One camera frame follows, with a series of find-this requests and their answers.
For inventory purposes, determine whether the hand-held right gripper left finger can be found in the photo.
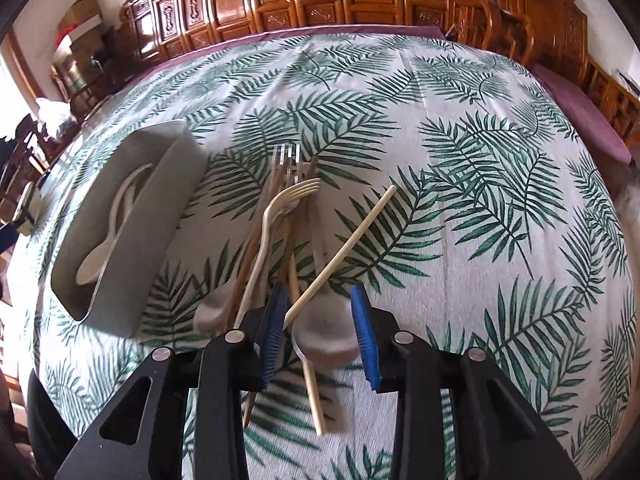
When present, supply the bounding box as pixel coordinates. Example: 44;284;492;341
55;282;291;480

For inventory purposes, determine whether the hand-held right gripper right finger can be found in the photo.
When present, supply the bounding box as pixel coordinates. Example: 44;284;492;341
350;282;583;480

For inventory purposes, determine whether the light bamboo chopstick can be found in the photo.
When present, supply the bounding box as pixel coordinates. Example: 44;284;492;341
282;185;397;325
289;260;327;436

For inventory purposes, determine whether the beige plastic fork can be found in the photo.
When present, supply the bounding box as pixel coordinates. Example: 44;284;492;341
232;177;322;328

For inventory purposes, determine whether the grey utensil tray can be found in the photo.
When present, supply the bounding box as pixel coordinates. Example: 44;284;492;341
50;119;208;338

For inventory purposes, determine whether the metal fork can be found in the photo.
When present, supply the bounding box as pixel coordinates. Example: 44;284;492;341
271;144;307;286

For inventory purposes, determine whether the purple table undercloth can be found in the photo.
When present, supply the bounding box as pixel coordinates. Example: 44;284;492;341
127;24;446;86

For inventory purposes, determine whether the dark wooden chair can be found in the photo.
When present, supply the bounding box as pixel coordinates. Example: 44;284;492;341
0;115;51;221

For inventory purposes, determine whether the wooden dining chair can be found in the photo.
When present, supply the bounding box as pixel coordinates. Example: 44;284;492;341
50;55;106;116

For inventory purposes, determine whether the white plastic bag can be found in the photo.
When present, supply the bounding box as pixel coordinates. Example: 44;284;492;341
35;97;76;133

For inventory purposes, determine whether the purple seat cushion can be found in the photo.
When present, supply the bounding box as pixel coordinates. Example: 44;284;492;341
530;62;633;166

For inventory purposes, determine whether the carved wooden sofa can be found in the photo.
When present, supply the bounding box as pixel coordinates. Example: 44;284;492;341
565;5;640;161

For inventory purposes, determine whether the carved wooden armchair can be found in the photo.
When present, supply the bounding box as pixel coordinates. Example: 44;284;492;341
445;0;536;66

